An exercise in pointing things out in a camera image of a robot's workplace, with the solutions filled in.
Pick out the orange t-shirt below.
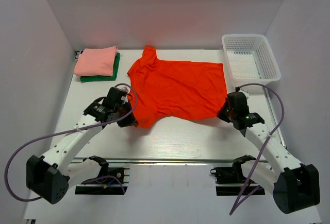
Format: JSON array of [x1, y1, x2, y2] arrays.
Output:
[[127, 46, 227, 129]]

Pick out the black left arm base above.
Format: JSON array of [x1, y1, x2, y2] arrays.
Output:
[[75, 156, 129, 196]]

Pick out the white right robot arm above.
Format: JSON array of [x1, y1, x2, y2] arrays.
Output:
[[217, 103, 320, 214]]

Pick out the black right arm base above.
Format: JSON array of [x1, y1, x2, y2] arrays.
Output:
[[210, 155, 255, 196]]

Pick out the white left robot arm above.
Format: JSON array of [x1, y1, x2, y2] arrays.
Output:
[[26, 102, 132, 204]]

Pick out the folded green t-shirt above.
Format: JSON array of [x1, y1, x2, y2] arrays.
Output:
[[80, 53, 121, 82]]

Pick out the folded pink t-shirt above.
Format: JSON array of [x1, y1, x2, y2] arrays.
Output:
[[74, 46, 118, 76]]

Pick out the white plastic basket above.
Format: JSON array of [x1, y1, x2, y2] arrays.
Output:
[[222, 34, 281, 87]]

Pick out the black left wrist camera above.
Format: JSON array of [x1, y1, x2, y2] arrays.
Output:
[[103, 87, 127, 109]]

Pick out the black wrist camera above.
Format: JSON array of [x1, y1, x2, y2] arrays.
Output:
[[103, 87, 127, 109], [227, 92, 249, 112]]

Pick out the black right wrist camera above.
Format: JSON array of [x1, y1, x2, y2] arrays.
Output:
[[227, 92, 249, 112]]

